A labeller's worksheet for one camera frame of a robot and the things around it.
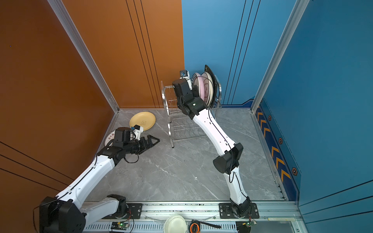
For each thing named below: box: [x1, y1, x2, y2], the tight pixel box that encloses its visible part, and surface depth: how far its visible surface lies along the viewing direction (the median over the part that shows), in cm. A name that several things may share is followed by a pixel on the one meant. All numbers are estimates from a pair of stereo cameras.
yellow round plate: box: [129, 111, 156, 132], surface depth 115 cm
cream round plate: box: [205, 71, 214, 107], surface depth 75 cm
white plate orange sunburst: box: [103, 130, 116, 147], surface depth 104 cm
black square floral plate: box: [204, 64, 218, 109], surface depth 76 cm
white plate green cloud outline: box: [201, 71, 214, 107], surface depth 74 cm
